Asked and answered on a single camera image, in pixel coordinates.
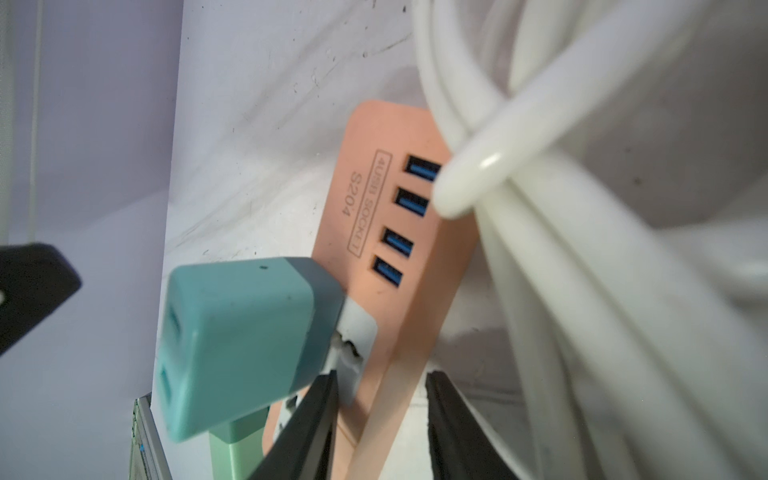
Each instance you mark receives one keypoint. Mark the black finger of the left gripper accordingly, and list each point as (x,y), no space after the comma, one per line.
(36,279)

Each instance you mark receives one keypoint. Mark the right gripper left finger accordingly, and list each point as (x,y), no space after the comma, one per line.
(305,448)

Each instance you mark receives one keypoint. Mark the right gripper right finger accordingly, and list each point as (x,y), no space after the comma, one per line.
(459,449)

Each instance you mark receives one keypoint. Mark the teal charger plug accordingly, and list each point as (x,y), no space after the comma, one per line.
(238,336)

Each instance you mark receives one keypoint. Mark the pink power strip left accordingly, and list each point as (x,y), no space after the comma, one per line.
(400,265)

